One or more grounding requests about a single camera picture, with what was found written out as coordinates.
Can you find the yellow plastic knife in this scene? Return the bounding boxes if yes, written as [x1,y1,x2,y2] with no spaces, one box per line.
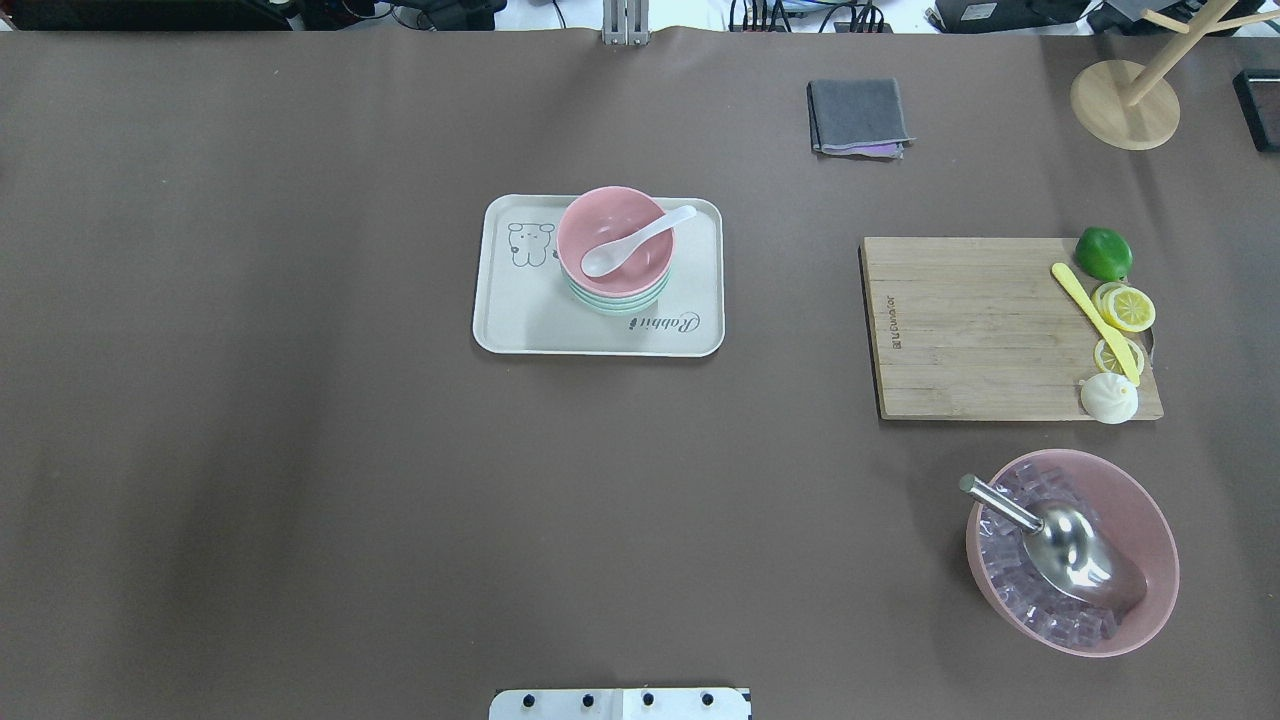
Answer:
[1050,263,1140,386]

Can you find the small pink bowl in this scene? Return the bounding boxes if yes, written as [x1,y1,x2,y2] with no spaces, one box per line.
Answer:
[556,186,675,299]

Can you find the white ceramic spoon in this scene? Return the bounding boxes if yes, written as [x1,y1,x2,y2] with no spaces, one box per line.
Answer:
[581,204,698,278]

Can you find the wooden mug tree stand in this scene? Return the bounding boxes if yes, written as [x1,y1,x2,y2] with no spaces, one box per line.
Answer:
[1070,1,1279,151]

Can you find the white steamed bun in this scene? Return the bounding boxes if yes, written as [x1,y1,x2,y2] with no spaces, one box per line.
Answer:
[1079,372,1140,425]

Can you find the large pink ice bowl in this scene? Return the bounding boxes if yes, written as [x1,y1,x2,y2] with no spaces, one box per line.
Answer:
[965,448,1180,659]

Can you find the green lime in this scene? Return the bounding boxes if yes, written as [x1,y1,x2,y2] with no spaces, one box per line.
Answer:
[1073,225,1134,282]

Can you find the stacked lemon slices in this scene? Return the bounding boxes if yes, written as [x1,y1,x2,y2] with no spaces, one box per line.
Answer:
[1091,282,1156,333]

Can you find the bamboo cutting board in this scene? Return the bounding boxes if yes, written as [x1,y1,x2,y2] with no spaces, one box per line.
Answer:
[860,237,1100,421]

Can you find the steel ice scoop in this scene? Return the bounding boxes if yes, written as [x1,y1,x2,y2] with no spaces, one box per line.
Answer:
[959,474,1148,614]

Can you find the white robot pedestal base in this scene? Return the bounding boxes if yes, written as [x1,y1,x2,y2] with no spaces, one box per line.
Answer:
[488,687,753,719]

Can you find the green bowl stack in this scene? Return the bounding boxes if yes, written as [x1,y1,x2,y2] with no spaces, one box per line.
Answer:
[561,272,671,316]

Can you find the grey folded cloth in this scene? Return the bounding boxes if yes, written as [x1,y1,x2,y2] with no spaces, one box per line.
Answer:
[806,78,915,159]

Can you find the lemon slice under knife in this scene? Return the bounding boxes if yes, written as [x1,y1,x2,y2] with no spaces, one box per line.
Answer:
[1093,338,1147,375]

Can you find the cream rabbit tray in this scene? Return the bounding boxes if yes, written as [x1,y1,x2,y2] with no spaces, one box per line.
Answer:
[472,193,724,357]

